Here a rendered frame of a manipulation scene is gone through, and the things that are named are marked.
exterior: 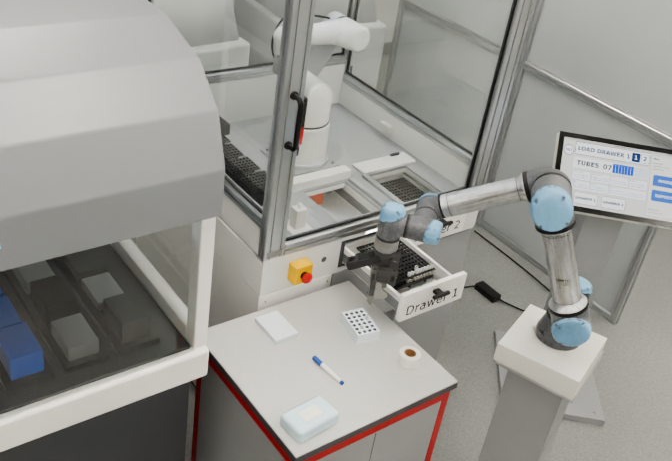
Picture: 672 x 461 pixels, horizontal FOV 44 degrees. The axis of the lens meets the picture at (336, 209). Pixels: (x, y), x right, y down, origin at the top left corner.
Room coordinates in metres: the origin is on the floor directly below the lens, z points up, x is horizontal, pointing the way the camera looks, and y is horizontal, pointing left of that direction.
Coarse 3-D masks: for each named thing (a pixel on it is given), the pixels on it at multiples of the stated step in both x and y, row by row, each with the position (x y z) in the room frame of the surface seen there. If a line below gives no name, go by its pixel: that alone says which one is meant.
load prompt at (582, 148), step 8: (576, 144) 3.00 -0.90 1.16; (584, 144) 3.00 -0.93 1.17; (592, 144) 3.00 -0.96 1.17; (576, 152) 2.98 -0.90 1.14; (584, 152) 2.98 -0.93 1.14; (592, 152) 2.98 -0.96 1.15; (600, 152) 2.99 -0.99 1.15; (608, 152) 2.99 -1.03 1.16; (616, 152) 2.99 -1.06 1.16; (624, 152) 2.99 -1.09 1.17; (632, 152) 3.00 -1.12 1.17; (640, 152) 3.00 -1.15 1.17; (616, 160) 2.97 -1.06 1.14; (624, 160) 2.97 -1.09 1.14; (632, 160) 2.98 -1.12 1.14; (640, 160) 2.98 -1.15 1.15; (648, 160) 2.98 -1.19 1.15
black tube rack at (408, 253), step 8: (400, 240) 2.51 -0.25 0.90; (360, 248) 2.42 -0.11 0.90; (368, 248) 2.43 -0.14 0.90; (408, 248) 2.47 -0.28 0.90; (408, 256) 2.46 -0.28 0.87; (416, 256) 2.43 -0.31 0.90; (400, 264) 2.36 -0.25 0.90; (408, 264) 2.37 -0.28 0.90; (416, 264) 2.38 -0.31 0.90; (424, 264) 2.38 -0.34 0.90; (400, 272) 2.31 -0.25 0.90; (416, 280) 2.32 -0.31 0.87; (424, 280) 2.37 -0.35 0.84; (400, 288) 2.27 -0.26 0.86
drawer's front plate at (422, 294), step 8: (464, 272) 2.33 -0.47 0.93; (440, 280) 2.26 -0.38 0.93; (448, 280) 2.27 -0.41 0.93; (456, 280) 2.30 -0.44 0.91; (464, 280) 2.33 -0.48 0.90; (416, 288) 2.20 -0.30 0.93; (424, 288) 2.20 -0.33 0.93; (432, 288) 2.23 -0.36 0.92; (440, 288) 2.25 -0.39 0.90; (448, 288) 2.28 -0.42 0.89; (400, 296) 2.15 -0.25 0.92; (408, 296) 2.16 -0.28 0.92; (416, 296) 2.18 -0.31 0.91; (424, 296) 2.21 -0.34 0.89; (432, 296) 2.23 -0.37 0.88; (448, 296) 2.29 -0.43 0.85; (456, 296) 2.32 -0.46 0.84; (400, 304) 2.15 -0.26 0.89; (408, 304) 2.16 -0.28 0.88; (416, 304) 2.19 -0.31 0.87; (424, 304) 2.21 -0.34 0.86; (440, 304) 2.27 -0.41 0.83; (400, 312) 2.14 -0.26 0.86; (408, 312) 2.17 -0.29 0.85; (416, 312) 2.19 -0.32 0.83; (400, 320) 2.15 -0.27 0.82
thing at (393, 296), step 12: (360, 240) 2.48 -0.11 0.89; (372, 240) 2.51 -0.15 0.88; (408, 240) 2.53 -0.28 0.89; (348, 252) 2.39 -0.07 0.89; (420, 252) 2.47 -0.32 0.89; (360, 276) 2.33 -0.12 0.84; (444, 276) 2.37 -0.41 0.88; (384, 288) 2.24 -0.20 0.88; (408, 288) 2.32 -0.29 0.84; (396, 300) 2.19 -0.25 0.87
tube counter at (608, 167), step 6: (606, 162) 2.96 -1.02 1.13; (606, 168) 2.95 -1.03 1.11; (612, 168) 2.95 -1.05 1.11; (618, 168) 2.95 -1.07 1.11; (624, 168) 2.95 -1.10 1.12; (630, 168) 2.96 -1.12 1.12; (636, 168) 2.96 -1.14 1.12; (642, 168) 2.96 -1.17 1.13; (618, 174) 2.94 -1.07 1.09; (624, 174) 2.94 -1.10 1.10; (630, 174) 2.94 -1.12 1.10; (636, 174) 2.94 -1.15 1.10; (642, 174) 2.94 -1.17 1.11; (648, 174) 2.95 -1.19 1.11
